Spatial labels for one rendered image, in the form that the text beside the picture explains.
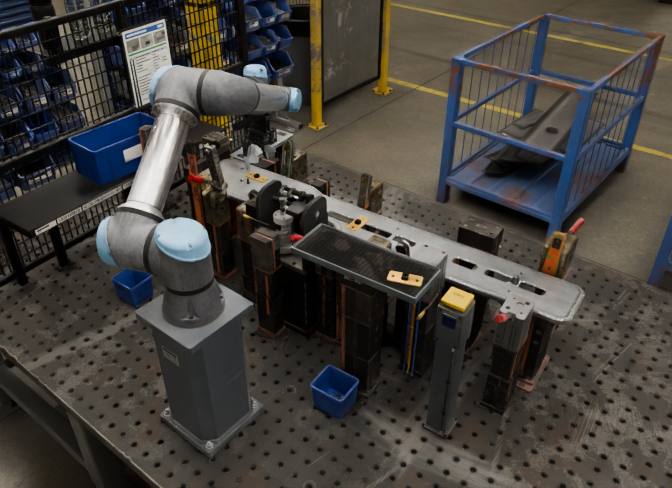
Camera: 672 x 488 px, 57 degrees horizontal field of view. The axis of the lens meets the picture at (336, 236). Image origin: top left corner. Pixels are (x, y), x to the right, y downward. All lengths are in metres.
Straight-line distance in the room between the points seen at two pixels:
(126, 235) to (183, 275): 0.16
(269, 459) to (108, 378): 0.58
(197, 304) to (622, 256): 2.86
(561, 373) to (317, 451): 0.78
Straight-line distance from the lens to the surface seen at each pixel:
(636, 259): 3.91
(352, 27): 5.17
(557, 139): 3.92
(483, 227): 2.00
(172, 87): 1.63
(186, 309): 1.51
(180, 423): 1.82
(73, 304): 2.34
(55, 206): 2.25
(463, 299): 1.50
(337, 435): 1.79
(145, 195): 1.54
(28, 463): 2.86
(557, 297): 1.83
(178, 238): 1.42
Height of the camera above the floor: 2.12
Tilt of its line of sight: 35 degrees down
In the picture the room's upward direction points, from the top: straight up
